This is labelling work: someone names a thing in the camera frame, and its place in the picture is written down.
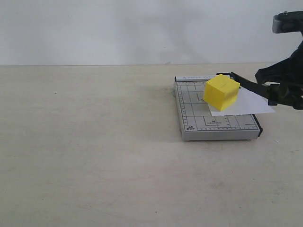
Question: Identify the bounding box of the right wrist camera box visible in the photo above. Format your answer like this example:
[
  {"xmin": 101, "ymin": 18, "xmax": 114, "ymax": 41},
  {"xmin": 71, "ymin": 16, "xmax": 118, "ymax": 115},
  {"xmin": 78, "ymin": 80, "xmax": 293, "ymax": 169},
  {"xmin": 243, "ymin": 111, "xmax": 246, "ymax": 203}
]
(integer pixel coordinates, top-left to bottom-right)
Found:
[{"xmin": 272, "ymin": 11, "xmax": 303, "ymax": 34}]

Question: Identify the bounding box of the grey paper cutter base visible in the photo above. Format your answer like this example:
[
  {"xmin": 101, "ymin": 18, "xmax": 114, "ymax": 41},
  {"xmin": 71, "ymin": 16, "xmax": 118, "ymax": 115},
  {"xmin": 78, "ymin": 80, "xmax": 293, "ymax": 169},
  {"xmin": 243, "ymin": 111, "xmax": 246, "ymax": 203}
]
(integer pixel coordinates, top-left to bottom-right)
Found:
[{"xmin": 174, "ymin": 75, "xmax": 263, "ymax": 141}]

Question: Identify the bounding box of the yellow foam cube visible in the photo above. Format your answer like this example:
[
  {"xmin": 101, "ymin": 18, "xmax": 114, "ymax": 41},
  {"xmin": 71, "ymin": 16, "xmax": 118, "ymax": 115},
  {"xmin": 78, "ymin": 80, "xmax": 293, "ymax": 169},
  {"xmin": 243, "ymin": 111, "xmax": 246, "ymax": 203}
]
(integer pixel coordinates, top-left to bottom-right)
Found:
[{"xmin": 203, "ymin": 74, "xmax": 240, "ymax": 111}]

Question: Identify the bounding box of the white paper sheet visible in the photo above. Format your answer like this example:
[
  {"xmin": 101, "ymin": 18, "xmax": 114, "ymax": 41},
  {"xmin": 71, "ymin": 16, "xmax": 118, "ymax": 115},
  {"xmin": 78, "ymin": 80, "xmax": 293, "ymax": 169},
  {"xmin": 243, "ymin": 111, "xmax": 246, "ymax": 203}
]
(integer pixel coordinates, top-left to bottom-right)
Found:
[{"xmin": 208, "ymin": 87, "xmax": 275, "ymax": 116}]

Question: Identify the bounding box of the black cutter blade arm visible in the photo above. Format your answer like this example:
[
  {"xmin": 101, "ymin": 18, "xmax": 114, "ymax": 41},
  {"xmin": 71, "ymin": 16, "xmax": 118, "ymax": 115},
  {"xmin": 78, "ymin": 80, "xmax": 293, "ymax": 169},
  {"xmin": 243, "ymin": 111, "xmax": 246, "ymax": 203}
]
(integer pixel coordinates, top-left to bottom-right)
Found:
[{"xmin": 230, "ymin": 71, "xmax": 303, "ymax": 110}]

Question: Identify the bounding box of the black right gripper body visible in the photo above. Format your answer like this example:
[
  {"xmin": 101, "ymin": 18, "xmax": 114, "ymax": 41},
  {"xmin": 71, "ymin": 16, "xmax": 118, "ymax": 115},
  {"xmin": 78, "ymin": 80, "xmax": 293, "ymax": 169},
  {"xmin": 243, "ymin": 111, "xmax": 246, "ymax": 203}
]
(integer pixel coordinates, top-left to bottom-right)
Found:
[{"xmin": 288, "ymin": 42, "xmax": 303, "ymax": 71}]

